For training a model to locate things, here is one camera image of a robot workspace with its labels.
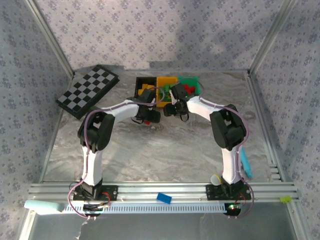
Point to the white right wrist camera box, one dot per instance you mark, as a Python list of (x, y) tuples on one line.
[(171, 97)]

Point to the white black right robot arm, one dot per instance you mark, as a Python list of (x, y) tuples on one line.
[(200, 110)]

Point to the long green lego brick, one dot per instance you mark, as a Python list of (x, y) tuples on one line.
[(166, 98)]

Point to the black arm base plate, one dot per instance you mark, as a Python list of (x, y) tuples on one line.
[(213, 192), (110, 193)]

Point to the blue lego brick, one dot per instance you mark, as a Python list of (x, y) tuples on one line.
[(164, 198)]

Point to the black plastic bin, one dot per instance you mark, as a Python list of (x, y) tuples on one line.
[(143, 80)]

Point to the white yellow round object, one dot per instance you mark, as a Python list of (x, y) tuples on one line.
[(216, 180)]

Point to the teal marker pen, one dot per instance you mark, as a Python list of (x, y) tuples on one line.
[(246, 165)]

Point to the small red lego brick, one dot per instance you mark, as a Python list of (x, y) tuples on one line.
[(192, 89)]

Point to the black white chessboard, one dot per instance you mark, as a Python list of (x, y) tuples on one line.
[(87, 90)]

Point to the yellow plastic bin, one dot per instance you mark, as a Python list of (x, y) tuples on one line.
[(166, 80)]

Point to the aluminium frame post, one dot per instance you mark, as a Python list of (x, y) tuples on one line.
[(51, 37), (271, 37), (26, 225), (298, 220)]

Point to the controller board with lights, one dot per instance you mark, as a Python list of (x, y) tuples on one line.
[(233, 208)]

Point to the aluminium side rail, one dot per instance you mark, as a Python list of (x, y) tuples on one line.
[(57, 127), (259, 105)]

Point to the green plastic bin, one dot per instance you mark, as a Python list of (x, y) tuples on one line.
[(197, 88)]

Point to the light blue foam block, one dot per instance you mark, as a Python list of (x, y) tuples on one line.
[(42, 206)]

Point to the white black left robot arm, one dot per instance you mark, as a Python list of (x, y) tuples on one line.
[(122, 110)]

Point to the small controller board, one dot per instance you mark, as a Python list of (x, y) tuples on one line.
[(96, 207)]

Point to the lime lego brick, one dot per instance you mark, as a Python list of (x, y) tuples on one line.
[(285, 199)]

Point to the aluminium front rail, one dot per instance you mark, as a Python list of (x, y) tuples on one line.
[(150, 190)]

